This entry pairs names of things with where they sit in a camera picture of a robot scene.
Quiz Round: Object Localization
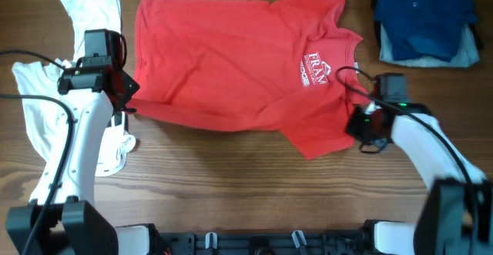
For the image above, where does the red t-shirt white print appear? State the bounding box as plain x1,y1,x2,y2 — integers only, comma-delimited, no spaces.
130,0,362,159

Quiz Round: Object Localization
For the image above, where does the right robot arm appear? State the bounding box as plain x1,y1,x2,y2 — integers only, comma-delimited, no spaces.
346,73,492,255

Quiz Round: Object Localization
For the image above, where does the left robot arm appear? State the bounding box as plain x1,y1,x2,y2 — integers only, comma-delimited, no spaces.
5,29,158,254

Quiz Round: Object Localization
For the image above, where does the folded light grey garment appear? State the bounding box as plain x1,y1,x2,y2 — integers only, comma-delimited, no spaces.
378,0,481,69

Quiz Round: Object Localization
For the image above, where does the right black cable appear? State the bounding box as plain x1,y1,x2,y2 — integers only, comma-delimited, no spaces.
334,65,478,255

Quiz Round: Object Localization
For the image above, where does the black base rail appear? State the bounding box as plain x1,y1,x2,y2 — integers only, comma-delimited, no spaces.
153,229,430,255

